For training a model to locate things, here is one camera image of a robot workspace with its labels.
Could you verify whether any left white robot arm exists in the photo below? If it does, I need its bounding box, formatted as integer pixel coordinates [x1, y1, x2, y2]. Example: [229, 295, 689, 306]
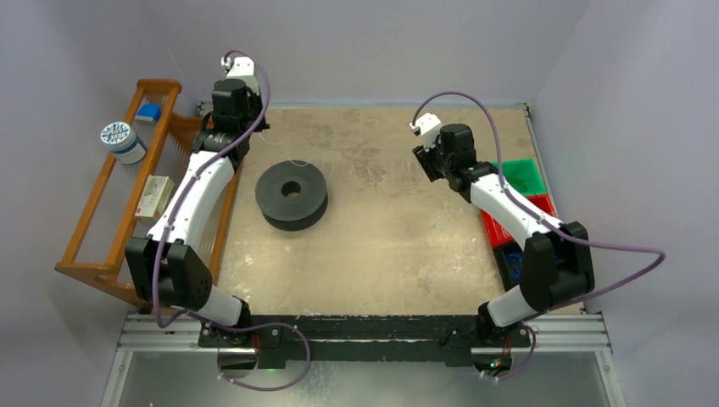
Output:
[125, 78, 268, 347]

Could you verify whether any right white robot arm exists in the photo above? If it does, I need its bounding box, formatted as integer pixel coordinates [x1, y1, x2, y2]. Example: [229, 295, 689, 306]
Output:
[410, 121, 595, 345]

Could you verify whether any green plastic bin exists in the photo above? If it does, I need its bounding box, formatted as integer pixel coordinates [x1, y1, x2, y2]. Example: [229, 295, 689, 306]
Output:
[502, 159, 547, 196]

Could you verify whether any red plastic bin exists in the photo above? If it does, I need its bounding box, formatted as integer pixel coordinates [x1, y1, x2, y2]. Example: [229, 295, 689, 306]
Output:
[480, 194, 557, 248]

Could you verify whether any blue white small box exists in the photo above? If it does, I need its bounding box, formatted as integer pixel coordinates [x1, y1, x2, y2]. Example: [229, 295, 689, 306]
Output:
[134, 103, 162, 125]

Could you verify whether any wooden rack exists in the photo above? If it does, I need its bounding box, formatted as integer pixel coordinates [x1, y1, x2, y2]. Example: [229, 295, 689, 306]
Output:
[54, 78, 245, 311]

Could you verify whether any black plastic bin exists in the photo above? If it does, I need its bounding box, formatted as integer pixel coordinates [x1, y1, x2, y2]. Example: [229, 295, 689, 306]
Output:
[493, 240, 594, 314]

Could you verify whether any white red carton box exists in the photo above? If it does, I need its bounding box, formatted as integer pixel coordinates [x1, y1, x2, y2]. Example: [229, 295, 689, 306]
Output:
[134, 176, 174, 221]

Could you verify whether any blue white round tin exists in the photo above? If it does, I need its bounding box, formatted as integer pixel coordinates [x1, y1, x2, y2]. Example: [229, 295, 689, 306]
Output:
[99, 121, 147, 165]

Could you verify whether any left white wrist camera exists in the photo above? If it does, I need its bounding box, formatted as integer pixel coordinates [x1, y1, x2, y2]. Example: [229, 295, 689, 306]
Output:
[220, 56, 261, 95]

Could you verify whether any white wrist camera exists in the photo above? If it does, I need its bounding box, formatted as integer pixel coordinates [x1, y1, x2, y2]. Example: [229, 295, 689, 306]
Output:
[220, 56, 261, 95]
[410, 113, 443, 151]

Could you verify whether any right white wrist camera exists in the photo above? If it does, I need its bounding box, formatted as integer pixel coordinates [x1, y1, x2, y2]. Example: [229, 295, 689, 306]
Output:
[410, 113, 443, 151]

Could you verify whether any black cable spool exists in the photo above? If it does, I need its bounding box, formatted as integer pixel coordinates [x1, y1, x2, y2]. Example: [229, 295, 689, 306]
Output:
[255, 160, 329, 231]

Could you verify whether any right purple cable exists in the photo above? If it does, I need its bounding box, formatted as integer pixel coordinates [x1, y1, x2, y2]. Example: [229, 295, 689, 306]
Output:
[411, 91, 666, 383]

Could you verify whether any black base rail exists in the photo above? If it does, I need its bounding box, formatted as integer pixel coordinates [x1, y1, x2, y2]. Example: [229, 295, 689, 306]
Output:
[198, 315, 531, 369]

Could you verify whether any aluminium frame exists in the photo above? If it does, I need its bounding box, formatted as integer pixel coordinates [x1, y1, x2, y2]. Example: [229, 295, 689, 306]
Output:
[102, 314, 626, 406]

